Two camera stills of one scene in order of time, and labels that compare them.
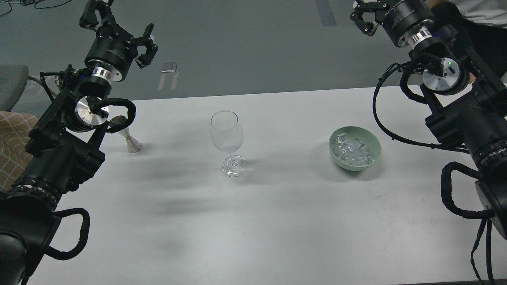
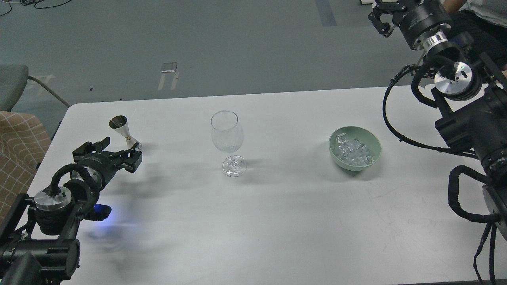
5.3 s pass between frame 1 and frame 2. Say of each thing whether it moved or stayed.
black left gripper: moved
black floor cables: stayed
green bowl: stayed
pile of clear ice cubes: stayed
